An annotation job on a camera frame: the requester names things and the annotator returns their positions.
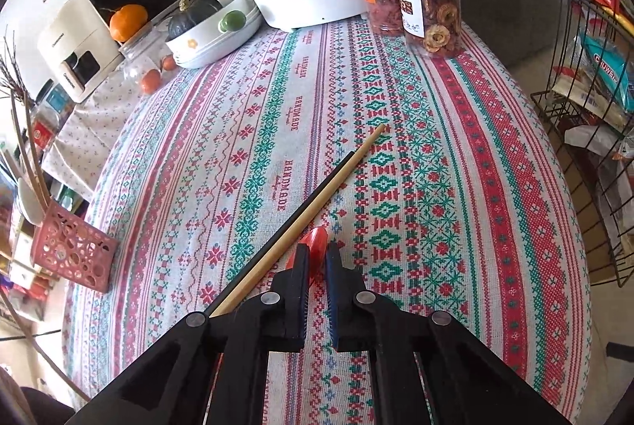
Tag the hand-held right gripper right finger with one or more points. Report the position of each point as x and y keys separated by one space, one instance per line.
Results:
x=337 y=301

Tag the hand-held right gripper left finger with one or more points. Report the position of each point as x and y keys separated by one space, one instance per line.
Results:
x=297 y=301

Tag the red spoon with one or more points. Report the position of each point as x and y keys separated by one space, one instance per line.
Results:
x=317 y=241

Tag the black chopstick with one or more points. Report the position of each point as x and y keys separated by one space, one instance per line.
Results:
x=297 y=214

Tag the light wooden chopstick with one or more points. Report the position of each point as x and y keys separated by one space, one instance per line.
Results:
x=324 y=193

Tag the pink plastic basket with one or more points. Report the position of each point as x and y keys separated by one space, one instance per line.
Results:
x=74 y=251

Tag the white spoon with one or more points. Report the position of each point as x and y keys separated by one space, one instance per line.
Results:
x=29 y=202

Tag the striped patterned tablecloth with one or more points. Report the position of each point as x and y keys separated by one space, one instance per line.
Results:
x=421 y=207

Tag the small red tomato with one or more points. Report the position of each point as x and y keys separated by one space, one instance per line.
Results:
x=150 y=81
x=169 y=62

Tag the small floral print cloth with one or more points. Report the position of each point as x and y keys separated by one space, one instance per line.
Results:
x=89 y=132

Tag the white flower print bowl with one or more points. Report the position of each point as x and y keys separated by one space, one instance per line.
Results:
x=208 y=48

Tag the small green fruit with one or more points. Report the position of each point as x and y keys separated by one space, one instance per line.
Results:
x=232 y=21

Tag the glass jar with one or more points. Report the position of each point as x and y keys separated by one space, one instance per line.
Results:
x=136 y=58

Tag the dark green pumpkin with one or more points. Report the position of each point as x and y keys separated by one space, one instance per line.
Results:
x=193 y=16

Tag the red label jar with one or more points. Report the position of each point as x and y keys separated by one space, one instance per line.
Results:
x=42 y=132

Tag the clear jar with blue label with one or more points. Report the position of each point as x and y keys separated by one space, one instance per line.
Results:
x=54 y=100

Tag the orange fruit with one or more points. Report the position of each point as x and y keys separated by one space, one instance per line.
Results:
x=129 y=22

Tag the white air fryer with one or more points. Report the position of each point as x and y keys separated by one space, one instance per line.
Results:
x=64 y=38

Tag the teal snack packet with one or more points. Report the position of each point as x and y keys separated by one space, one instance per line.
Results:
x=607 y=68

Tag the dry twigs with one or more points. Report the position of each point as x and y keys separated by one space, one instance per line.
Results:
x=10 y=68

